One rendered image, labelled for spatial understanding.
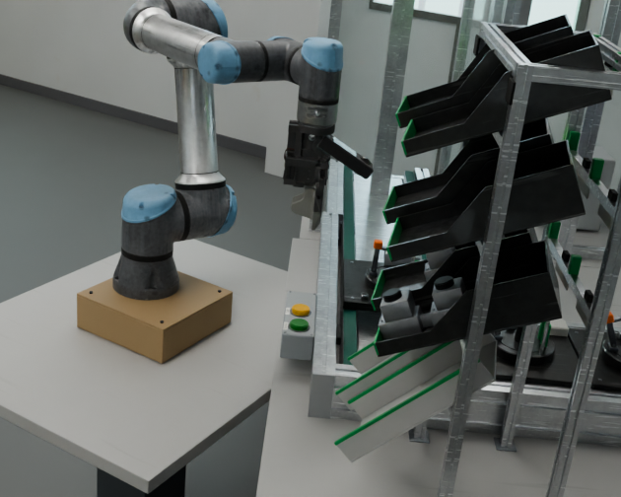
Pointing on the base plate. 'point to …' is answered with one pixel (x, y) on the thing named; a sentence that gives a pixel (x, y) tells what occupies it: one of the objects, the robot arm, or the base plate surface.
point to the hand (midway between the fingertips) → (317, 223)
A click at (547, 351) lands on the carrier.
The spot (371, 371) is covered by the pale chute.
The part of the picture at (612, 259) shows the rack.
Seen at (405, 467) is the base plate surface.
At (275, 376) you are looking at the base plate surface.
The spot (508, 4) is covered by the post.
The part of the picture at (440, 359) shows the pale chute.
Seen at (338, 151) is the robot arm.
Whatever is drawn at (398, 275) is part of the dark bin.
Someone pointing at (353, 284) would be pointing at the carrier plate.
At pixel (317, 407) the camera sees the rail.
